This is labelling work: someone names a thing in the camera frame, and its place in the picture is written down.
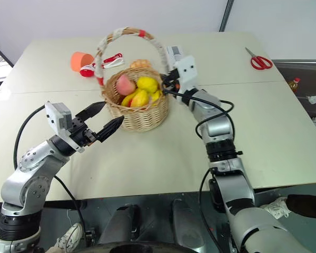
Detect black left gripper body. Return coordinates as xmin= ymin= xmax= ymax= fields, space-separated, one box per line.
xmin=68 ymin=116 xmax=100 ymax=148

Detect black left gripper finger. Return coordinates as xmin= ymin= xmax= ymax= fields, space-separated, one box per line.
xmin=95 ymin=115 xmax=125 ymax=143
xmin=75 ymin=101 xmax=106 ymax=123

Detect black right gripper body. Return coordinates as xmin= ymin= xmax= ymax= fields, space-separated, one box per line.
xmin=164 ymin=67 xmax=181 ymax=92

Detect small yellow fruit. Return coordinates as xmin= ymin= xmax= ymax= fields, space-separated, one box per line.
xmin=149 ymin=89 xmax=163 ymax=105

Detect yellow lemon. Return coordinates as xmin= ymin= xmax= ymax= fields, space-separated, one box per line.
xmin=136 ymin=76 xmax=160 ymax=94

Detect white grey device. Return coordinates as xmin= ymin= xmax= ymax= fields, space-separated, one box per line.
xmin=166 ymin=45 xmax=185 ymax=64

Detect tan ridged bread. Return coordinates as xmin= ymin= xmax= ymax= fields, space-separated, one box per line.
xmin=129 ymin=59 xmax=151 ymax=70

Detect orange yellow mango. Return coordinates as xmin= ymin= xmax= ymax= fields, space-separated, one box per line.
xmin=130 ymin=91 xmax=151 ymax=109

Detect yellow banana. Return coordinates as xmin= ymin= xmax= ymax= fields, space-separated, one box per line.
xmin=121 ymin=88 xmax=143 ymax=108

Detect red cup with white band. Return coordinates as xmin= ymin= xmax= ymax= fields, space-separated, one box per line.
xmin=79 ymin=63 xmax=97 ymax=78

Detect pink peach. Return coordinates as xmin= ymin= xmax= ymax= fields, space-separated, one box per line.
xmin=115 ymin=74 xmax=136 ymax=96

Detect orange plastic cup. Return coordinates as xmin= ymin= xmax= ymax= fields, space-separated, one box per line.
xmin=70 ymin=51 xmax=94 ymax=73

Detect dark rounded shape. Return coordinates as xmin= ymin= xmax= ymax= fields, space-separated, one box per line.
xmin=98 ymin=203 xmax=143 ymax=246

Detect white sneaker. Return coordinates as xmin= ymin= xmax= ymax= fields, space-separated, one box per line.
xmin=54 ymin=222 xmax=84 ymax=250

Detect yellow oil bottle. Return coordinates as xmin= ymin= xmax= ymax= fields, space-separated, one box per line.
xmin=288 ymin=76 xmax=301 ymax=93

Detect dark brown object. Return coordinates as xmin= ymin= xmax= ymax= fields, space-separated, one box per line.
xmin=287 ymin=194 xmax=316 ymax=220

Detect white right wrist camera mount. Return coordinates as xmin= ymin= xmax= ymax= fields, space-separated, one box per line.
xmin=173 ymin=55 xmax=200 ymax=93

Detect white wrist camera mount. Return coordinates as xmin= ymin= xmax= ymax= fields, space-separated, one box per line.
xmin=44 ymin=101 xmax=85 ymax=154
xmin=173 ymin=55 xmax=200 ymax=93

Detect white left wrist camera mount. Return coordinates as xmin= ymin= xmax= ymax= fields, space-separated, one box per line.
xmin=44 ymin=101 xmax=85 ymax=154

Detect wicker basket with handle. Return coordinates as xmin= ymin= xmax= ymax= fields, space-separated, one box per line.
xmin=94 ymin=26 xmax=172 ymax=133

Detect white and red strap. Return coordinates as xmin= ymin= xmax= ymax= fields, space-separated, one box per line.
xmin=103 ymin=53 xmax=125 ymax=69

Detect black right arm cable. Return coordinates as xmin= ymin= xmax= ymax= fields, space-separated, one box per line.
xmin=162 ymin=89 xmax=239 ymax=253

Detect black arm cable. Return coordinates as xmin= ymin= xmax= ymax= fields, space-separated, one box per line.
xmin=162 ymin=89 xmax=239 ymax=253
xmin=13 ymin=104 xmax=86 ymax=238

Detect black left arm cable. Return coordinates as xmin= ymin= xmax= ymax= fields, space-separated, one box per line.
xmin=13 ymin=104 xmax=86 ymax=238

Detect grey metal rail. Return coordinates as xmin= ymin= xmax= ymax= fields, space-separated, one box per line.
xmin=218 ymin=0 xmax=236 ymax=33

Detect red handled scissors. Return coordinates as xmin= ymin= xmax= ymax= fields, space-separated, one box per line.
xmin=244 ymin=47 xmax=273 ymax=71

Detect dark window frame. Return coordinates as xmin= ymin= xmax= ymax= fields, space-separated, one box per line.
xmin=0 ymin=38 xmax=15 ymax=81

